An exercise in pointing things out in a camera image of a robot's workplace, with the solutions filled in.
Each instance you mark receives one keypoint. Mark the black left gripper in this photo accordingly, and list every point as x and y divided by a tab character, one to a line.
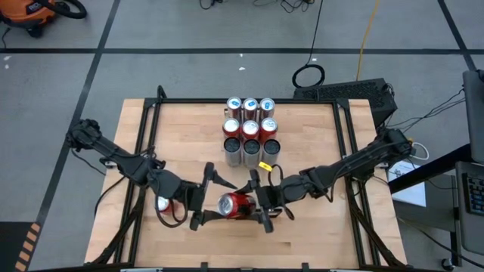
174	187

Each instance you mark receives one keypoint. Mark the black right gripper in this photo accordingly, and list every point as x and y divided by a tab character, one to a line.
283	192

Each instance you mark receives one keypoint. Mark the red Coca-Cola can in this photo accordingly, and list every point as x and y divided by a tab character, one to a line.
163	204
238	204

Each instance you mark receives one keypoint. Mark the slim white beverage can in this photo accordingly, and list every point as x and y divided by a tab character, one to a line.
252	153
232	151
271	151

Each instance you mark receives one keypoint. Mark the red soda can blue logo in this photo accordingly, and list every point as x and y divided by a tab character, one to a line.
250	130
268	128
231	128

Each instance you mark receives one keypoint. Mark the slim silver blue energy can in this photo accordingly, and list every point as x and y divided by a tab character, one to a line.
250	107
234	107
267	107

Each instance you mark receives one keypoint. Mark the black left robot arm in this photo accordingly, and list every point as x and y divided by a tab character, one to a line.
113	155

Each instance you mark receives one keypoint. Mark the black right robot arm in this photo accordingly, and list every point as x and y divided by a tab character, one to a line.
359	160

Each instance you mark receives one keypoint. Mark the white paper sheet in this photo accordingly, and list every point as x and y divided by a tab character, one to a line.
410	190

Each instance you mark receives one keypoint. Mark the black side desk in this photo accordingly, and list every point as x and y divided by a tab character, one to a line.
427	170

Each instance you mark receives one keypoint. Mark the grey laptop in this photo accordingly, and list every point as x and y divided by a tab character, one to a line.
472	226

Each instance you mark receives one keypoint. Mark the orange shop vacuum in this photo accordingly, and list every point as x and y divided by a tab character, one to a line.
26	13

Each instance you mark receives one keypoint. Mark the black aluminium rig frame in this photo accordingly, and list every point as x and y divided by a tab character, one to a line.
189	100

